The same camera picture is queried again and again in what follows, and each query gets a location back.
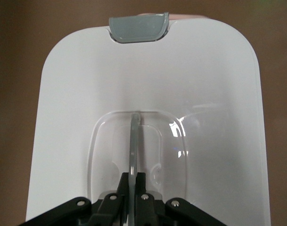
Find white box lid grey latches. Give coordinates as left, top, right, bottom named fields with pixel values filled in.
left=26, top=11, right=272, bottom=226

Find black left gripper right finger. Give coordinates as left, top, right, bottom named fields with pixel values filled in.
left=135, top=172, right=231, bottom=226

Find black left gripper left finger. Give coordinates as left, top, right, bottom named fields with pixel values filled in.
left=20, top=172, right=131, bottom=226

